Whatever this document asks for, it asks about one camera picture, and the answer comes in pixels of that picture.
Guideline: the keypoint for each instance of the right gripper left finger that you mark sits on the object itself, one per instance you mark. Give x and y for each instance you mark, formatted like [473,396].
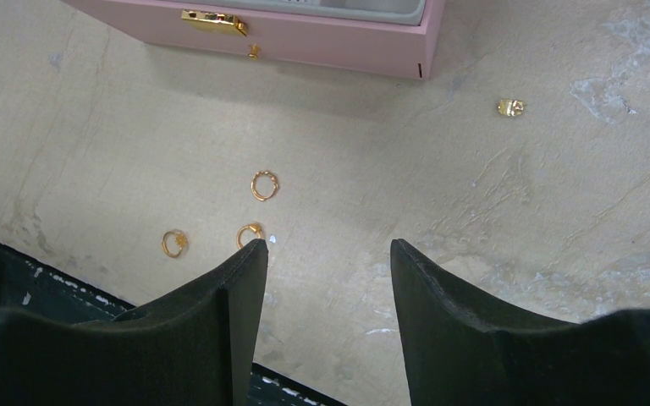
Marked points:
[192,346]

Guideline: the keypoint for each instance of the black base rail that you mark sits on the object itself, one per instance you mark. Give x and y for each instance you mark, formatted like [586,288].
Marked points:
[44,290]

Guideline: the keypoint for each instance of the pink jewelry box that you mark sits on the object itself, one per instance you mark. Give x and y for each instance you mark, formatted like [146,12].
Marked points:
[379,48]

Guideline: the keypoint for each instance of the small gold earring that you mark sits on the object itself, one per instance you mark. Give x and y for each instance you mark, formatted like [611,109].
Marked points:
[511,107]

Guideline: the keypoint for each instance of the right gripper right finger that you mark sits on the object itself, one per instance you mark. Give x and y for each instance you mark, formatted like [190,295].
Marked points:
[464,346]

